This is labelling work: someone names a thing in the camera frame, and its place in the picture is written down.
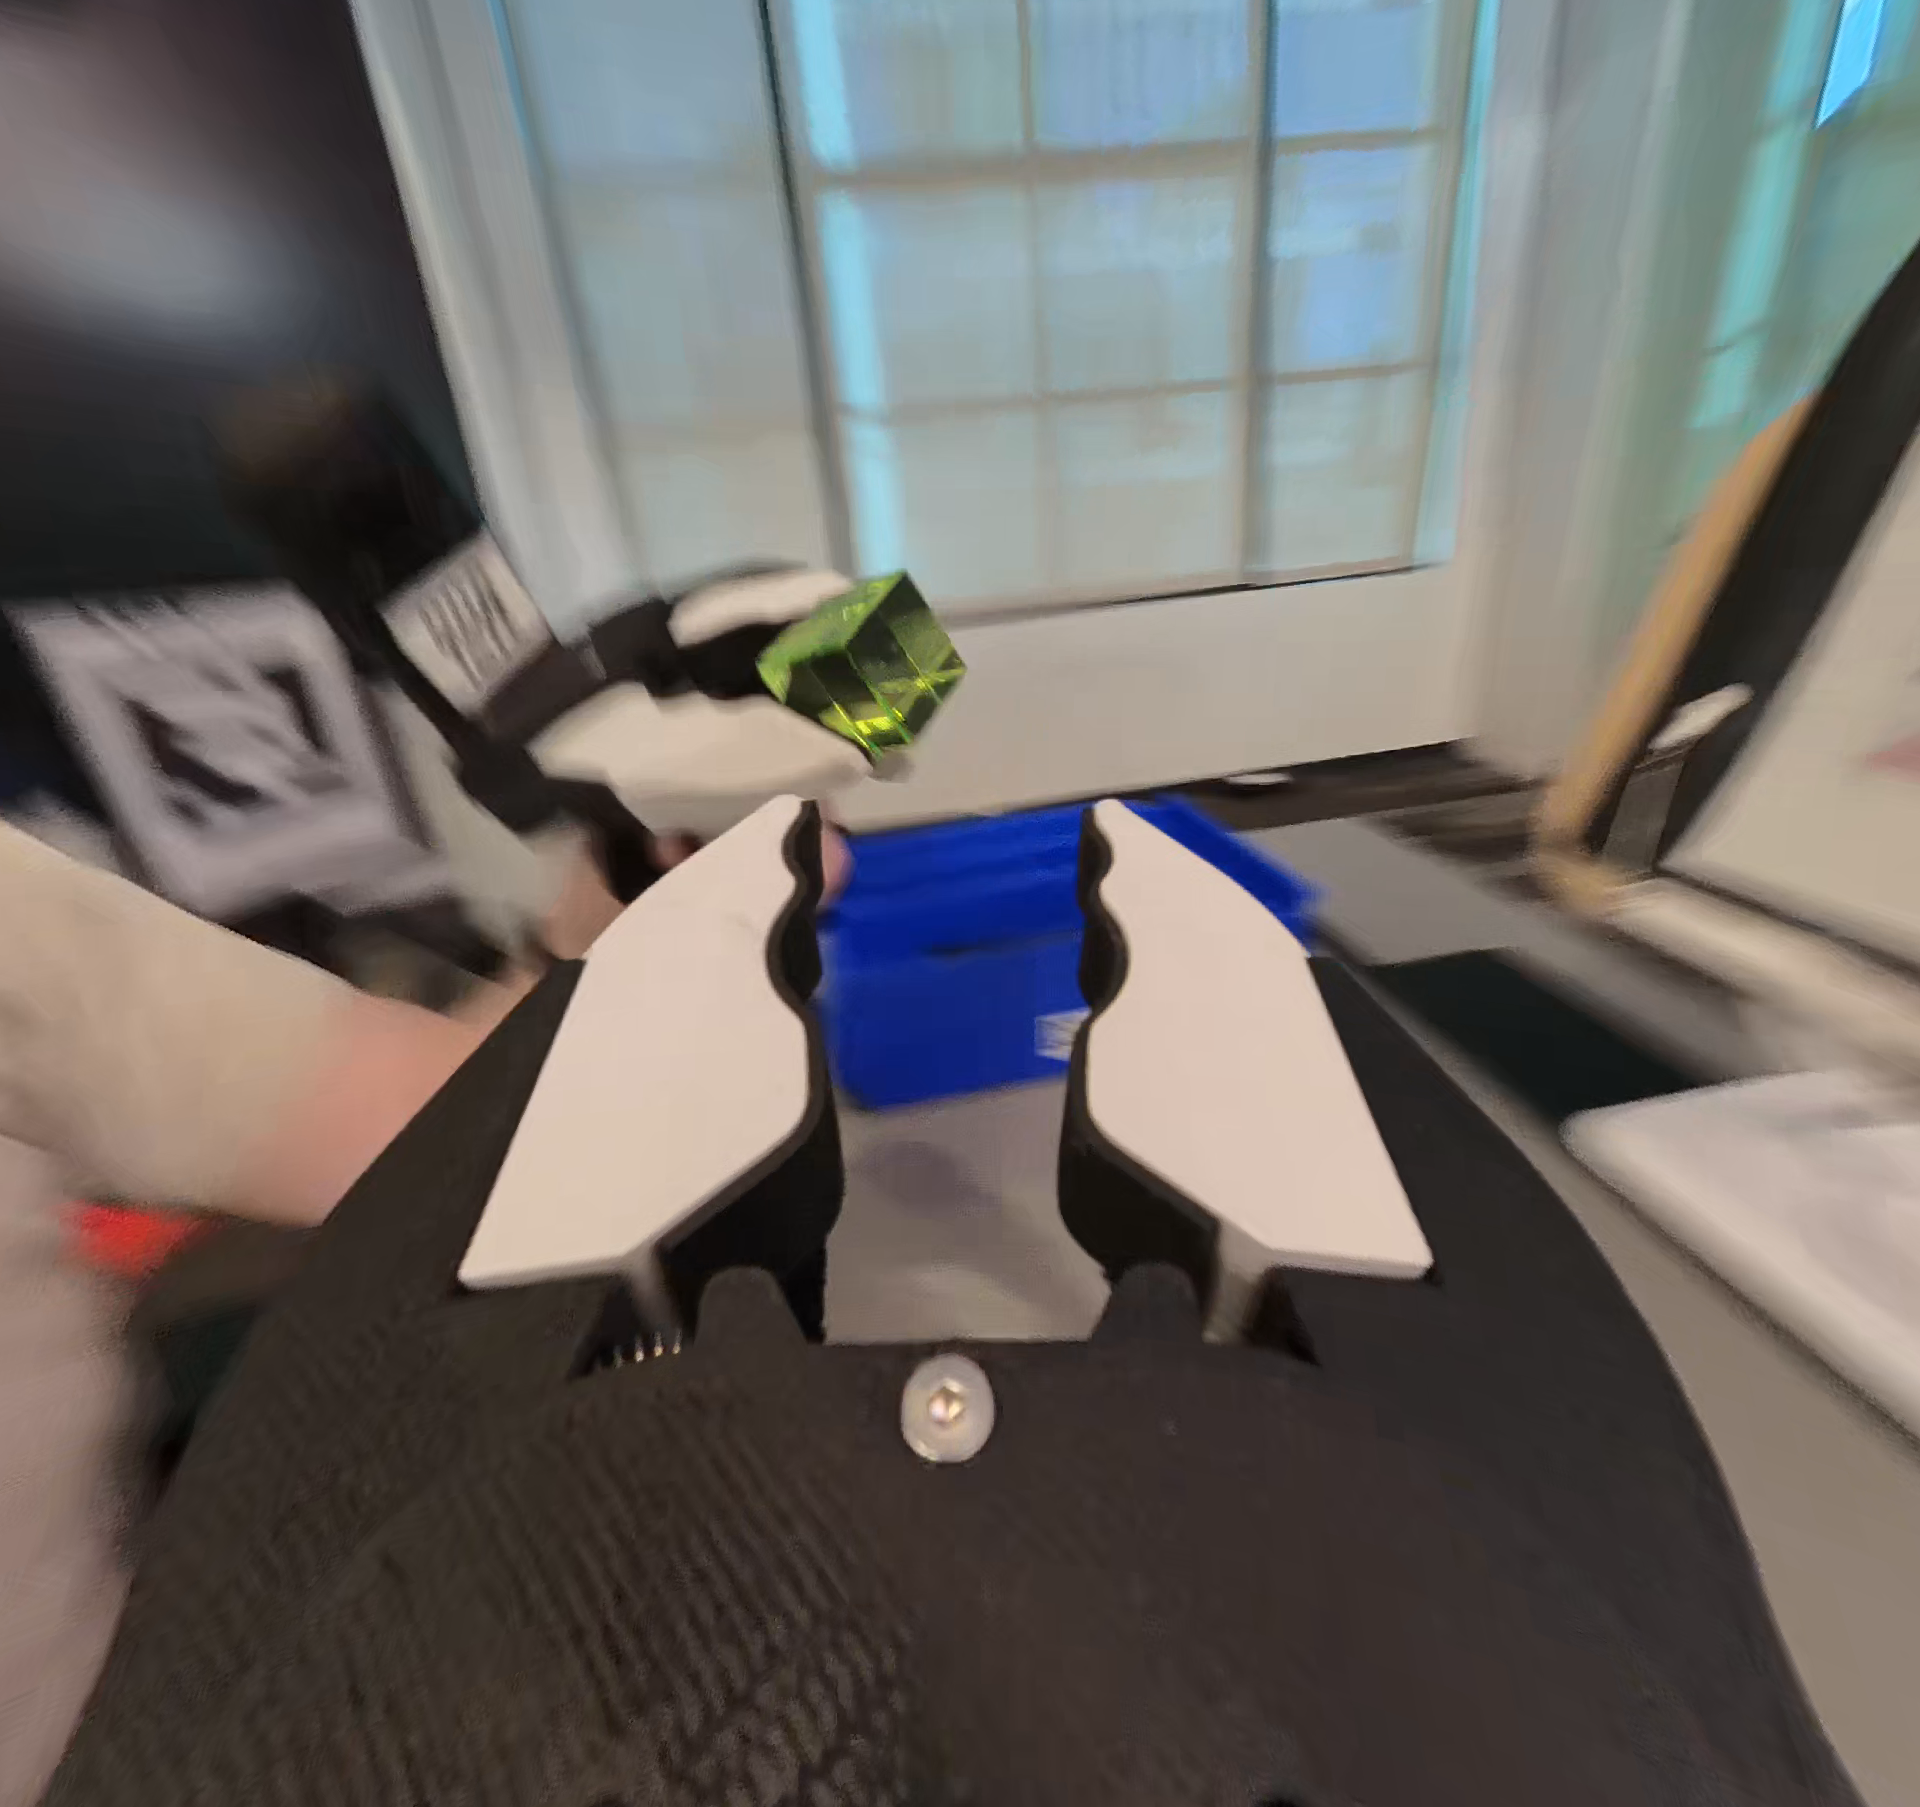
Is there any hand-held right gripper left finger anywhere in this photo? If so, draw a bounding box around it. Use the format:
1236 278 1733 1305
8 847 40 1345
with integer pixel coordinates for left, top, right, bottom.
456 793 842 1343

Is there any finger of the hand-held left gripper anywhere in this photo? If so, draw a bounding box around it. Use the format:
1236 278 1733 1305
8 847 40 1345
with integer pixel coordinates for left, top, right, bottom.
536 685 912 837
666 565 860 657

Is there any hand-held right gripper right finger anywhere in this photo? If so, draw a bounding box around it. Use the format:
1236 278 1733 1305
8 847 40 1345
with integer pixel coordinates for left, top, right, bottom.
1056 797 1436 1347

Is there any green transparent cube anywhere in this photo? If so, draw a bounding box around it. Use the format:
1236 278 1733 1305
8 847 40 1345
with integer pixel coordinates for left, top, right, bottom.
753 571 970 767

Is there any person's left forearm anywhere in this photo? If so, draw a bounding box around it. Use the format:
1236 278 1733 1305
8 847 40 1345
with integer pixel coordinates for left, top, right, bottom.
0 817 601 1231

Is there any white desk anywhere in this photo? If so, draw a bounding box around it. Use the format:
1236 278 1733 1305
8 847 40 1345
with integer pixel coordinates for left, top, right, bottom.
1559 1069 1920 1441

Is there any black and white tag board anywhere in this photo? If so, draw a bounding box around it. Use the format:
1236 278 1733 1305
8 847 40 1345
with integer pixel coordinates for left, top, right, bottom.
11 581 430 915

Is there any blue plastic bin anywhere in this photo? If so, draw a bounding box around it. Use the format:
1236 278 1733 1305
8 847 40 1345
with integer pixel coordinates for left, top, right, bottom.
815 791 1326 1113

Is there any white framed window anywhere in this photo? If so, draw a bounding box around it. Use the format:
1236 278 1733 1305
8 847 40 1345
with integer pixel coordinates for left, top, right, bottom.
463 0 1501 623

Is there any red object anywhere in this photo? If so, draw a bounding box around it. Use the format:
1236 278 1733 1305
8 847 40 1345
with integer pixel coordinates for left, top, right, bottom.
55 1201 203 1275

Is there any dark screen panel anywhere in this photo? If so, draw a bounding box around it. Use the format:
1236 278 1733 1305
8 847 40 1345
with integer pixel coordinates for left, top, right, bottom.
0 0 489 601

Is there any wooden board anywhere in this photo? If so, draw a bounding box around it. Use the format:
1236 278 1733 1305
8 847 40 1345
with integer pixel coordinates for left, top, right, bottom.
1529 394 1819 911

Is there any black leaning panel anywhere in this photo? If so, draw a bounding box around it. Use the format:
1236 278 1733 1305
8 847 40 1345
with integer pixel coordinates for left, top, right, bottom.
1642 240 1920 879

